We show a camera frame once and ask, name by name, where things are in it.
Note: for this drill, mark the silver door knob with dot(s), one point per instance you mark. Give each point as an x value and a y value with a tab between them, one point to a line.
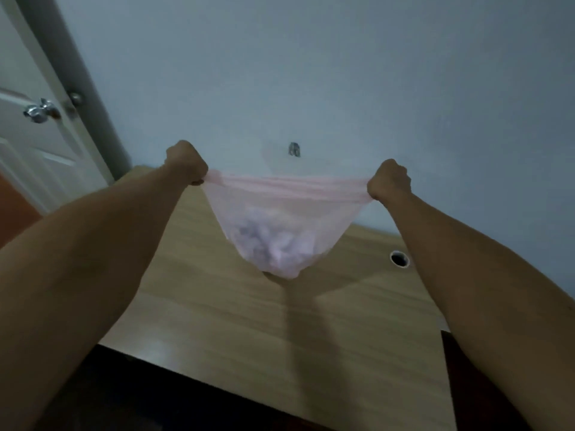
41	112

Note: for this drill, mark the pink translucent plastic bag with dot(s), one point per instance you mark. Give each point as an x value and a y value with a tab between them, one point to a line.
281	219

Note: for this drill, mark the person's left forearm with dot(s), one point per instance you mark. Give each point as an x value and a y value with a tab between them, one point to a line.
85	282

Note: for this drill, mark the crumpled contents inside bag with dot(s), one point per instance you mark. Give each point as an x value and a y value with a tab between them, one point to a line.
272	242

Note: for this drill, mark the white panel door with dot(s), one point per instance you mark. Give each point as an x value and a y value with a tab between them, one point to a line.
33	130

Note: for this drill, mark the person's right forearm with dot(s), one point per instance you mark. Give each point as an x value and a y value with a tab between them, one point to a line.
489	305

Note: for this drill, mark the person's right hand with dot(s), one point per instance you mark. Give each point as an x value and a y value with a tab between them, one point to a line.
390	180

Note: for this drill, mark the grey door frame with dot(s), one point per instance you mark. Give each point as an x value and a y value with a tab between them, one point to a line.
76	85

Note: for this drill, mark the person's left hand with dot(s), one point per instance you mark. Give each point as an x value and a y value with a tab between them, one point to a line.
184	160

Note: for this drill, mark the small dark wall hook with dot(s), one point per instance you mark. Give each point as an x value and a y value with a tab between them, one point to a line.
294	148

